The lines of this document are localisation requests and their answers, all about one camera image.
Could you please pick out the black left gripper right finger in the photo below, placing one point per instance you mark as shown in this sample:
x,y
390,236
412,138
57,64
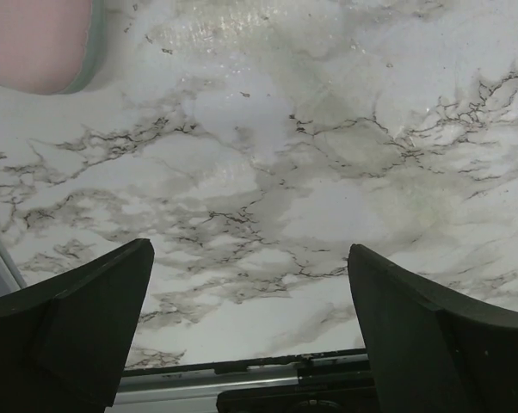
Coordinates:
x,y
430,348

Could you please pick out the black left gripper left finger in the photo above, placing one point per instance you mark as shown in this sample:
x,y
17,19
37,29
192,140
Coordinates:
x,y
64,341

